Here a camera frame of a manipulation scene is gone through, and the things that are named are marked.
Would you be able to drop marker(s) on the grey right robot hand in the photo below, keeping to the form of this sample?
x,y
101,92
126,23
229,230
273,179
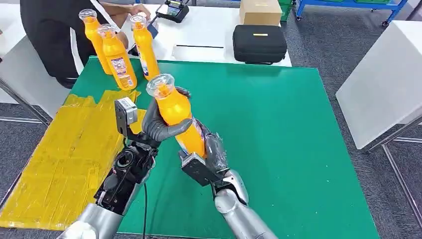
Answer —
x,y
216,151

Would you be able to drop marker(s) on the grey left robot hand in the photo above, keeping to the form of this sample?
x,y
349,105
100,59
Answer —
x,y
155,127

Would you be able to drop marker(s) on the orange drink bottle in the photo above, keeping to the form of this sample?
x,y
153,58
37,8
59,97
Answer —
x,y
94,36
145,44
174,109
117,54

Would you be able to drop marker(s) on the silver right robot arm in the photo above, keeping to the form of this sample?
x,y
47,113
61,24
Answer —
x,y
240,217

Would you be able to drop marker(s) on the green table mat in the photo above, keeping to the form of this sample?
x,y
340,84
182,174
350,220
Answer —
x,y
257,115

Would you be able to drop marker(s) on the thin black strip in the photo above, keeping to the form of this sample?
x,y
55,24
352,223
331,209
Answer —
x,y
199,46

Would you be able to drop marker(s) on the blue folder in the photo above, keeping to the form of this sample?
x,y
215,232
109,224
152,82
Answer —
x,y
152,30

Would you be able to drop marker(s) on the yellow sheet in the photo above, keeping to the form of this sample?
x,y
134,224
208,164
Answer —
x,y
62,165

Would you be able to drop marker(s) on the black carry case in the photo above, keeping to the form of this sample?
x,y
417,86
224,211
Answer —
x,y
259,44

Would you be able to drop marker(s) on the black handheld controller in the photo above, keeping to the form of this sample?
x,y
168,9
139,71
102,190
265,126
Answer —
x,y
173,11

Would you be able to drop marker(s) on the person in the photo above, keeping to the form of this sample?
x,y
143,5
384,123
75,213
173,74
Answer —
x,y
49,39

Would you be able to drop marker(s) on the white side table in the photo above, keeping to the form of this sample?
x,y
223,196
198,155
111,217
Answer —
x,y
26,79
379,82

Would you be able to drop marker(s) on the cardboard box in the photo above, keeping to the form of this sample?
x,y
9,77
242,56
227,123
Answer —
x,y
260,12

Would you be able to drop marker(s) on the green crate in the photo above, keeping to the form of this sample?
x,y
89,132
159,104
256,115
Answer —
x,y
285,11

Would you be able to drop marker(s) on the blue metal rack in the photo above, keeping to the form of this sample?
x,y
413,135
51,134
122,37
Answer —
x,y
349,4

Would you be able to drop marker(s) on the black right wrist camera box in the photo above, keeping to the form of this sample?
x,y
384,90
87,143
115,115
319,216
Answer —
x,y
197,168

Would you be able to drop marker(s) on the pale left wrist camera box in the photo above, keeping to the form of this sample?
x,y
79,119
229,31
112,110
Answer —
x,y
125,110

